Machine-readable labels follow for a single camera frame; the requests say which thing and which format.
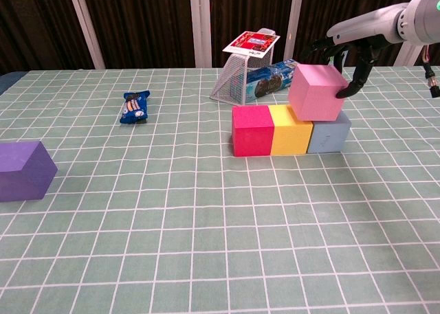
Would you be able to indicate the red foam cube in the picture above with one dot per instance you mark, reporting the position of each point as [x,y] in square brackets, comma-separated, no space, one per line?
[251,138]

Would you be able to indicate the light blue foam cube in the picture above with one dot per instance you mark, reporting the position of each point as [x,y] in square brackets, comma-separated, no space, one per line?
[326,138]

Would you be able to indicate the yellow foam cube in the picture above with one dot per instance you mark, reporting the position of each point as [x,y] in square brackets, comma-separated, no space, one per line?
[288,138]

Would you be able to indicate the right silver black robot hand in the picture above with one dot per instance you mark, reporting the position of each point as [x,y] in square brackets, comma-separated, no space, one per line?
[368,27]

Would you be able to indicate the purple foam cube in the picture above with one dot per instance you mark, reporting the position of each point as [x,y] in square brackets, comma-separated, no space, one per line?
[20,183]

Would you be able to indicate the green checked tablecloth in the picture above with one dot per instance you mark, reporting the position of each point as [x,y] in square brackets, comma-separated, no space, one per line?
[220,242]

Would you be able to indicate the blue cookie box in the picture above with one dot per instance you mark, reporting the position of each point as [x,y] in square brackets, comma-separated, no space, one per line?
[268,82]

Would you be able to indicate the small blue cookie packet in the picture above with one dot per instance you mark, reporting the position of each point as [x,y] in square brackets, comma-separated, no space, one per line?
[134,108]

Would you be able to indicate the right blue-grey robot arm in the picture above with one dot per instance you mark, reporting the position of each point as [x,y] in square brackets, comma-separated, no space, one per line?
[423,22]

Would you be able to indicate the red and white snack pack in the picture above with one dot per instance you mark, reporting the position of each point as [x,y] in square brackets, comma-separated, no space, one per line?
[251,44]

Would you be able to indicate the pink foam cube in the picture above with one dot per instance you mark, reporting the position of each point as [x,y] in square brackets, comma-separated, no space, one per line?
[316,97]

